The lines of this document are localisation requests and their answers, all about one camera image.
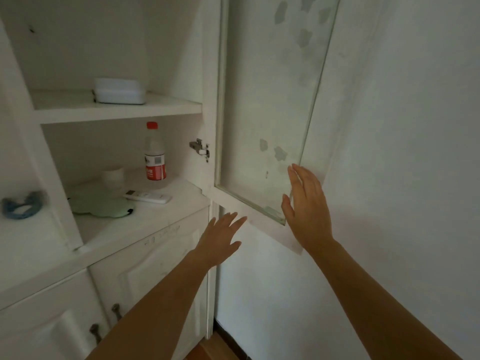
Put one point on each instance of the white wooden cabinet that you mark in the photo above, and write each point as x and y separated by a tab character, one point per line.
112	236

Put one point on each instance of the person's left hand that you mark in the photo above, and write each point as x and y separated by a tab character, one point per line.
213	245

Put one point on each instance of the white panelled lower cabinet door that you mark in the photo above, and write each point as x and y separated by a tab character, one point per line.
37	326
150	258

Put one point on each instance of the person's right thumb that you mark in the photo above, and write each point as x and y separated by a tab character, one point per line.
287	208

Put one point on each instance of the white framed glass cabinet door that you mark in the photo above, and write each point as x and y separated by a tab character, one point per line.
262	108

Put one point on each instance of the white remote control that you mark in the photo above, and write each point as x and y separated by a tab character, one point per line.
148	196

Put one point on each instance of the blue curved object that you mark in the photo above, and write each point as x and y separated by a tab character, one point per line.
15	208

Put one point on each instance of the person's left forearm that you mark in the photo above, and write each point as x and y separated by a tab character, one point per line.
157	307

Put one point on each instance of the white plastic box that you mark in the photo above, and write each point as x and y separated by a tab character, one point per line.
119	91

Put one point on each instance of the small white cup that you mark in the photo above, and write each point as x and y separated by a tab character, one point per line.
112	178

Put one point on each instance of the pale green flower-shaped mat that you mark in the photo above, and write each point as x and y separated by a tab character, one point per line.
97	204

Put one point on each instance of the metal door hinge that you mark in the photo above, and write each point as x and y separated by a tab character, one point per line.
198	148

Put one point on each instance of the red capped plastic bottle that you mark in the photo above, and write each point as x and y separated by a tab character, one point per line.
155	157

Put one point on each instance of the person's left thumb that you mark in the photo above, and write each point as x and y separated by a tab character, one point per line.
233	246

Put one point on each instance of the person's right forearm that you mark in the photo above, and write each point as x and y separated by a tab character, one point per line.
375	303

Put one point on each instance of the person's right hand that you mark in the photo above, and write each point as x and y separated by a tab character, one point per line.
309	213

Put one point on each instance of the person's left middle finger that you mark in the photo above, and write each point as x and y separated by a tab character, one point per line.
227	221

